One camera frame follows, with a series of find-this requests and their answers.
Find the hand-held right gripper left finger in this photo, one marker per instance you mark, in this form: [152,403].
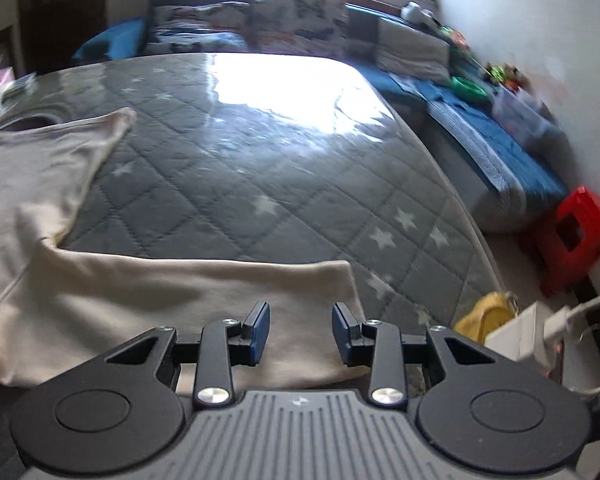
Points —
[262,335]

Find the cream shirt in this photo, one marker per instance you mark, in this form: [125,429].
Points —
[130,300]

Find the small white object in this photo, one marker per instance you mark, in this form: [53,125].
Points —
[416,12]

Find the white box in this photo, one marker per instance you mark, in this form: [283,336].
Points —
[515,335]

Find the butterfly print pillow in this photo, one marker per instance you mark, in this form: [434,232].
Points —
[200,41]
[300,22]
[200,16]

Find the clear plastic storage box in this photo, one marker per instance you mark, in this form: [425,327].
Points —
[525,117]

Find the round black induction cooktop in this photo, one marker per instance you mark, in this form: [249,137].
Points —
[32,122]

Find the grey pillow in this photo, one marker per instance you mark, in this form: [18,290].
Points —
[412,52]

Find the green bowl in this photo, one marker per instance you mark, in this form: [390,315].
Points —
[469,88]

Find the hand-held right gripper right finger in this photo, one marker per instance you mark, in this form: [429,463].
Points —
[341,335]

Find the red plastic stool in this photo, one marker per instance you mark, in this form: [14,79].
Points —
[585,215]

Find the dark wooden door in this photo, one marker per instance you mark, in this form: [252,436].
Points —
[62,20]

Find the green packets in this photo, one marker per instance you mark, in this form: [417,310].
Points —
[21,85]

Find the yellow bag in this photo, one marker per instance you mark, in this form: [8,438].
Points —
[485,315]

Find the pile of colourful toys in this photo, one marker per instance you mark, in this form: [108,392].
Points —
[502,75]

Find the blue sofa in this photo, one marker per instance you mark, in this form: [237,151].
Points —
[115,40]

